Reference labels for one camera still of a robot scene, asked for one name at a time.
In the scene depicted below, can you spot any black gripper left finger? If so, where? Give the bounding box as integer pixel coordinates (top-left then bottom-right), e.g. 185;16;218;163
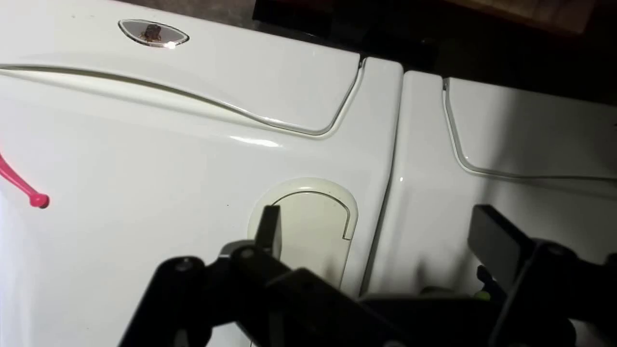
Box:
254;203;281;257

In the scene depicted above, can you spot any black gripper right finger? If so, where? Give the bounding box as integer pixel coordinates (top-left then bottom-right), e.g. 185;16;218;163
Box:
469;203;534;277

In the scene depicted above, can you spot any pink plastic stick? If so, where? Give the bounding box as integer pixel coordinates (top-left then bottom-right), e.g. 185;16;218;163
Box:
0;155;50;207

